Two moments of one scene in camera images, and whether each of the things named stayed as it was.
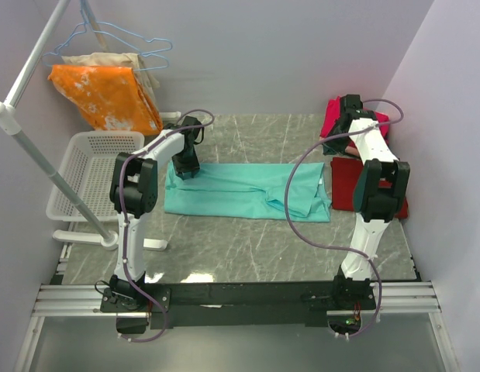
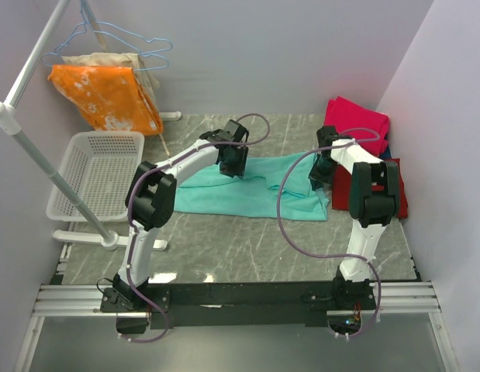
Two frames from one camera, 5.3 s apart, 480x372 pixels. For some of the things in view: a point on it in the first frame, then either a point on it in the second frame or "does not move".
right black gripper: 329,147 -> 318,180
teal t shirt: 250,191 does not move
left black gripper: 193,167 -> 239,170
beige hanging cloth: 148,80 does not move
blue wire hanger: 56,48 does not move
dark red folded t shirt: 344,173 does not move
